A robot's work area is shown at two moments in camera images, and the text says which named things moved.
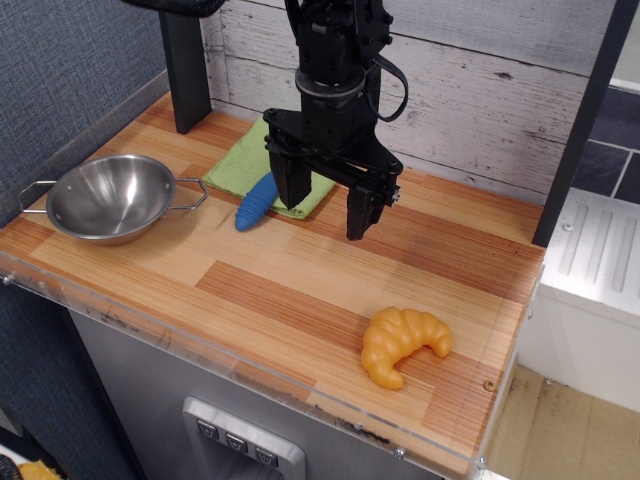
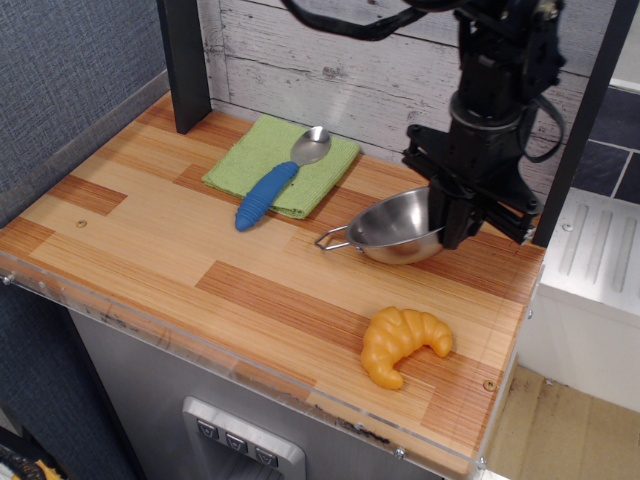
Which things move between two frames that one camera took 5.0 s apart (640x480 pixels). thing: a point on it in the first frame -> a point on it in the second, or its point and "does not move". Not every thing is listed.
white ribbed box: x=582 y=324 does not move
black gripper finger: x=293 y=178 -> x=437 y=207
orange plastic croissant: x=395 y=333 does not move
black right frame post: x=587 y=112 does not move
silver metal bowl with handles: x=106 y=199 -> x=394 y=229
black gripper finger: x=364 y=209 -> x=463 y=219
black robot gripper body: x=339 y=136 -> x=477 y=158
